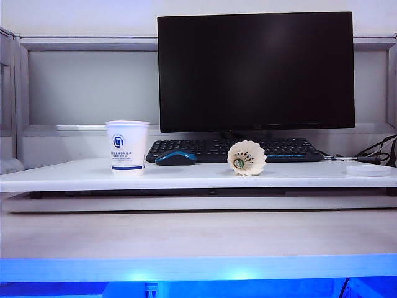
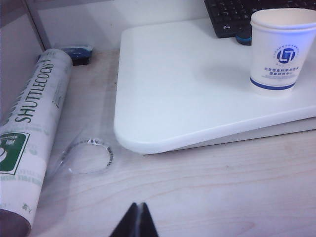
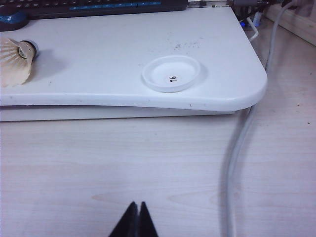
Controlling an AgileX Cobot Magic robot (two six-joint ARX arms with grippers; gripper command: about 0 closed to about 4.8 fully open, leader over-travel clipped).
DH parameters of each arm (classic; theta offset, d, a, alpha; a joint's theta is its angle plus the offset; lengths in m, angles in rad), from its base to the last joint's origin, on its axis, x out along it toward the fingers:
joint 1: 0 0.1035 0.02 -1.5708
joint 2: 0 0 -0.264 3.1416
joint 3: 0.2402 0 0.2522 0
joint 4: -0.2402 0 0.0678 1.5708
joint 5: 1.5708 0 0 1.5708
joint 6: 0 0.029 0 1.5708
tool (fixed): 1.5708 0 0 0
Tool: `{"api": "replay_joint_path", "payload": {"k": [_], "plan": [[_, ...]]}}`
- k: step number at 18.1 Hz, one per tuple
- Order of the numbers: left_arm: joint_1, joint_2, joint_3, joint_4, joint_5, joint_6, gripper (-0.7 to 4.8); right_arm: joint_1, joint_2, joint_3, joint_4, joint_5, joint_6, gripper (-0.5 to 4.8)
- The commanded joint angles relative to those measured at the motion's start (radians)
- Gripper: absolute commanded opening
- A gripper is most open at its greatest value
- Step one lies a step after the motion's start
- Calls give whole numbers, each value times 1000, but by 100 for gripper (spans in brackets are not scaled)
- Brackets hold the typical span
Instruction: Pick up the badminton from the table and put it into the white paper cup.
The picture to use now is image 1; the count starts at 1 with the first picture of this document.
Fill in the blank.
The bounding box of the white feather shuttlecock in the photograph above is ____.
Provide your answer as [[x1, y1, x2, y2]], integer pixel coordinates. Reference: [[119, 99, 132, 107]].
[[227, 140, 268, 179]]

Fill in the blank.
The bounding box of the white paper cup blue logo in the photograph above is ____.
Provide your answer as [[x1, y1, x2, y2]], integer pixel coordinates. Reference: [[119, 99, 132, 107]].
[[105, 120, 151, 177]]

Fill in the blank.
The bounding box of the blue and black mouse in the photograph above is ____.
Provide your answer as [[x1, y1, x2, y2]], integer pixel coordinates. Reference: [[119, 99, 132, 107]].
[[154, 150, 199, 166]]

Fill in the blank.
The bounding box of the white desk riser board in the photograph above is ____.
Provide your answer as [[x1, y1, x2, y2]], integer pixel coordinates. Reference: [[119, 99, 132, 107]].
[[0, 156, 397, 194]]

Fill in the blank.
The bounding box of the black monitor stand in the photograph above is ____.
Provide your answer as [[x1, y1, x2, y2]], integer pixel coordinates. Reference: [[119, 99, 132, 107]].
[[219, 130, 274, 140]]

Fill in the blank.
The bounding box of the black computer keyboard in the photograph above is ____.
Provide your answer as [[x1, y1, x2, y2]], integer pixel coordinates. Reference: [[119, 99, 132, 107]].
[[145, 138, 325, 164]]

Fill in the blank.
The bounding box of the black computer monitor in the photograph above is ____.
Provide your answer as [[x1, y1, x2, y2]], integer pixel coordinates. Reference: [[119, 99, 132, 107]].
[[157, 11, 356, 133]]

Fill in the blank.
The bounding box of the clear pen black cap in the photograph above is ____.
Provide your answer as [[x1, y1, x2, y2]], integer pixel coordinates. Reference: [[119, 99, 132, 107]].
[[322, 154, 383, 165]]

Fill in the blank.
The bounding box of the round white plastic lid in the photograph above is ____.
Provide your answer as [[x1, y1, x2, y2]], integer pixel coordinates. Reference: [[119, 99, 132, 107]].
[[346, 165, 393, 179]]

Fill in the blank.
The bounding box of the grey desk partition frame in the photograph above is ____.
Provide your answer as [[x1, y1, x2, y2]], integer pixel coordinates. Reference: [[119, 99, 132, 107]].
[[0, 26, 397, 175]]

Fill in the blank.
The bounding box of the black cable bundle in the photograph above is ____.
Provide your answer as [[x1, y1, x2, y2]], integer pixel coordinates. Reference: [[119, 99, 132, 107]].
[[356, 133, 397, 169]]

